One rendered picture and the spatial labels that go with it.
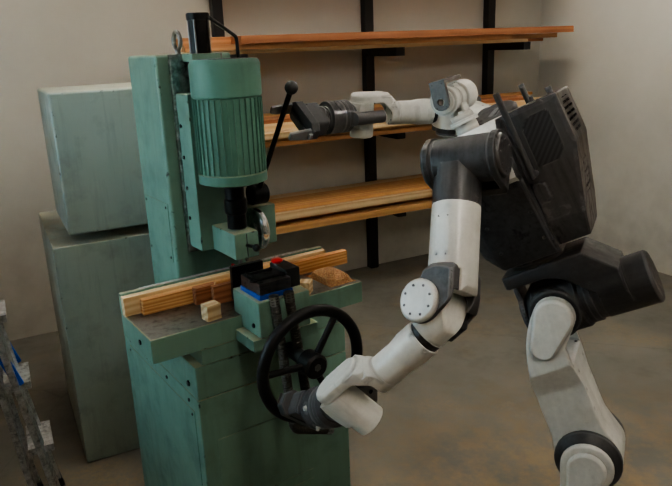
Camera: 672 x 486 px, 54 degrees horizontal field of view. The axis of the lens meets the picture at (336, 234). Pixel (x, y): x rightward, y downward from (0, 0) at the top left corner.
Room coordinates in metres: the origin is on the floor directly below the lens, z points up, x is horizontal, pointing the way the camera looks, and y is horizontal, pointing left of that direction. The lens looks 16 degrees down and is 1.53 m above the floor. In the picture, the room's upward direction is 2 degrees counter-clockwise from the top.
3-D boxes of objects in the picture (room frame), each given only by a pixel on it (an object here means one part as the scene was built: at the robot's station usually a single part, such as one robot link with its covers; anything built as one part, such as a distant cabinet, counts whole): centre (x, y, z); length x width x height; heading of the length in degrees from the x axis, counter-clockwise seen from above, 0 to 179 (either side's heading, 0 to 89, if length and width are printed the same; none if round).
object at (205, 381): (1.80, 0.33, 0.76); 0.57 x 0.45 x 0.09; 34
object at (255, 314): (1.53, 0.17, 0.91); 0.15 x 0.14 x 0.09; 124
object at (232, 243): (1.71, 0.27, 1.03); 0.14 x 0.07 x 0.09; 34
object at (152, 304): (1.71, 0.23, 0.92); 0.62 x 0.02 x 0.04; 124
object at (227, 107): (1.70, 0.26, 1.35); 0.18 x 0.18 x 0.31
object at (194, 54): (1.81, 0.34, 1.54); 0.08 x 0.08 x 0.17; 34
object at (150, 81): (1.93, 0.43, 1.16); 0.22 x 0.22 x 0.72; 34
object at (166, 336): (1.60, 0.21, 0.87); 0.61 x 0.30 x 0.06; 124
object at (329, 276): (1.75, 0.02, 0.91); 0.12 x 0.09 x 0.03; 34
